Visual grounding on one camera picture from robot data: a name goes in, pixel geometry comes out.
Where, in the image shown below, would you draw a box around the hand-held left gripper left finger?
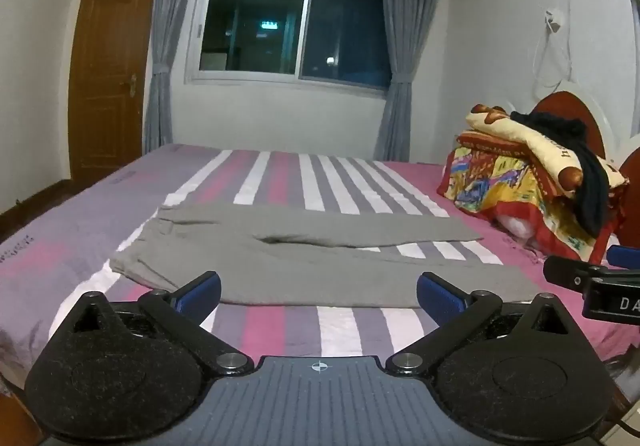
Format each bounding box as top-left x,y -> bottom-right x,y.
64,270 -> 256,378

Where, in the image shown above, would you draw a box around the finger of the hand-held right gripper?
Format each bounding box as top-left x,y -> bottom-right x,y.
606,245 -> 640,270
543,255 -> 602,297

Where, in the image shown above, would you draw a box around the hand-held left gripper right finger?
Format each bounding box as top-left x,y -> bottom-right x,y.
386,272 -> 577,377

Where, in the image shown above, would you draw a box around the grey pants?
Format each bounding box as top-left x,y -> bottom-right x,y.
110,203 -> 556,309

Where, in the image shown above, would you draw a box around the white pillow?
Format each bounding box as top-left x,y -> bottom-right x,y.
495,213 -> 544,243

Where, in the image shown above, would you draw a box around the black garment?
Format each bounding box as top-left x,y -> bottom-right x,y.
510,110 -> 612,237

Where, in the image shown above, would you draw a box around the colourful printed quilt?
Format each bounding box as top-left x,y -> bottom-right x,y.
436,132 -> 626,263

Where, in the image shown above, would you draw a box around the bed with striped sheet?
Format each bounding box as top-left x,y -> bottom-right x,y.
0,143 -> 640,427

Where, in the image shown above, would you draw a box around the cream patterned pillow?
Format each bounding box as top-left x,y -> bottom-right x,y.
465,103 -> 629,199

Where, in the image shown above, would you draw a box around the red wooden headboard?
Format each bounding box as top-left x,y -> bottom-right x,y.
530,90 -> 640,249

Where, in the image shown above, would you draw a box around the grey curtain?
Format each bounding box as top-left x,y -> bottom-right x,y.
144,0 -> 217,154
374,0 -> 453,161

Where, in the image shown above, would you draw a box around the brown wooden door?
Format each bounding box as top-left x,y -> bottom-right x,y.
67,0 -> 167,181

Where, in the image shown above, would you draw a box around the sliding glass window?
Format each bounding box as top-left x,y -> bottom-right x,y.
185,0 -> 393,91

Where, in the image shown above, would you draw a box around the white power cable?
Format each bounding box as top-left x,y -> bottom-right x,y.
530,26 -> 574,89

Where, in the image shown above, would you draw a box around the white wall socket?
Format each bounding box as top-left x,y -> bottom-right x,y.
544,8 -> 567,34

